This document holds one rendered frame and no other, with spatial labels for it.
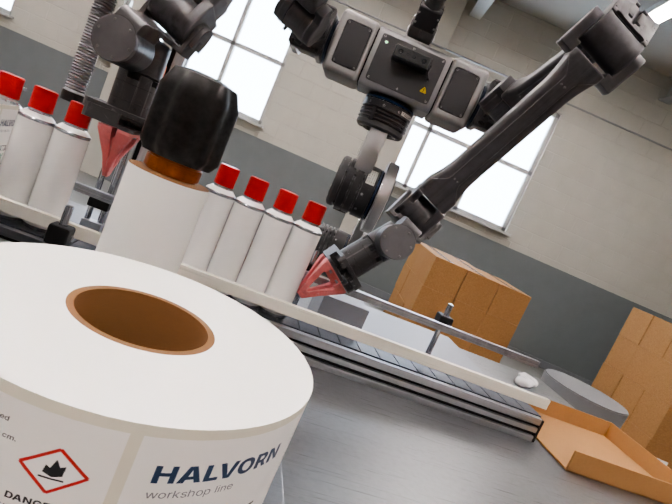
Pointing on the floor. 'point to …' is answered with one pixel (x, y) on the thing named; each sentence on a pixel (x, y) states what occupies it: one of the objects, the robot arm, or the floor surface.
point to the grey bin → (585, 397)
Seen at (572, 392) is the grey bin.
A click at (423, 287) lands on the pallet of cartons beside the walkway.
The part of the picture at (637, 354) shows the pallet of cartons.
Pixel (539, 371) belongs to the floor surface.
